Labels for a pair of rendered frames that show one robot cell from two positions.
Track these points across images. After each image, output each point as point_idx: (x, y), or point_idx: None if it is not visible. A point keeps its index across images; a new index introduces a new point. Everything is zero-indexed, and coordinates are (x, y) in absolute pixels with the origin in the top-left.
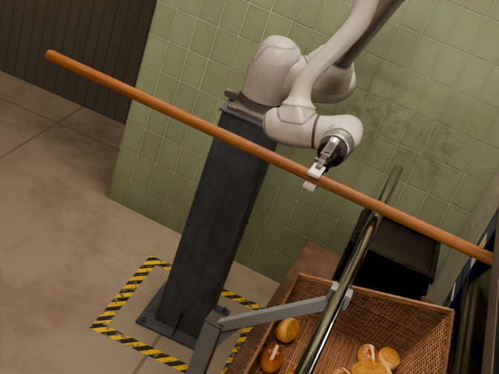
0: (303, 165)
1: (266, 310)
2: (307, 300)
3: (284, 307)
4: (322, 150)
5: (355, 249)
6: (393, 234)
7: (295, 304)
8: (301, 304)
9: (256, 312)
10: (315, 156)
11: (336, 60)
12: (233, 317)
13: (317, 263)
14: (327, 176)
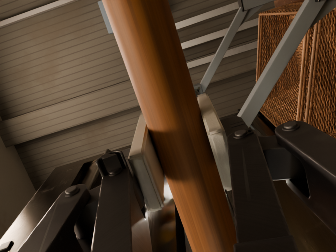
0: (135, 91)
1: (269, 63)
2: (240, 114)
3: (254, 87)
4: (52, 207)
5: (229, 194)
6: None
7: (247, 99)
8: (242, 106)
9: (276, 50)
10: (96, 162)
11: None
12: (297, 16)
13: None
14: (172, 196)
